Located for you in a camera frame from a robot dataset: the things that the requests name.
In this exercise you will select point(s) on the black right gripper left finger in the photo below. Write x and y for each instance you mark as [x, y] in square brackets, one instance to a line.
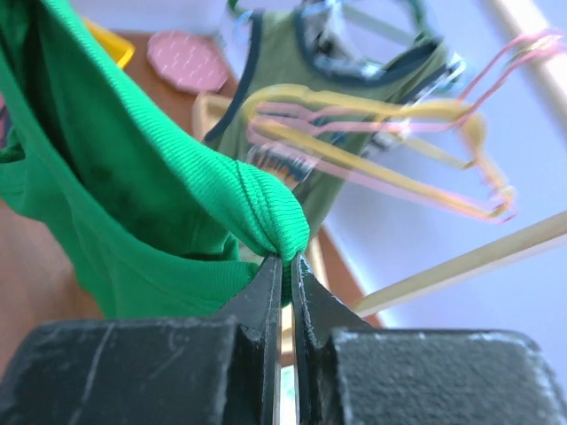
[221, 369]

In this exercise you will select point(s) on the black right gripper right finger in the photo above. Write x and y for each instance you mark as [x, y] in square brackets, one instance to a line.
[348, 372]

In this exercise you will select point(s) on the yellow clothes hanger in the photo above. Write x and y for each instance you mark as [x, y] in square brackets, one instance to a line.
[367, 146]

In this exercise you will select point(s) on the pink clothes hanger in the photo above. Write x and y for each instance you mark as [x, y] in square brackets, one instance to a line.
[398, 133]

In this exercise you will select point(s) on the pink polka dot plate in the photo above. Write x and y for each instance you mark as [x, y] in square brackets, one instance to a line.
[189, 63]

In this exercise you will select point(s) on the yellow plastic bin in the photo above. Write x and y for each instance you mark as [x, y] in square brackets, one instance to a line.
[118, 48]

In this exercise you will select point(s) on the wooden clothes rack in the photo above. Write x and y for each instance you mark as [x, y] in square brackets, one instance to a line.
[525, 21]

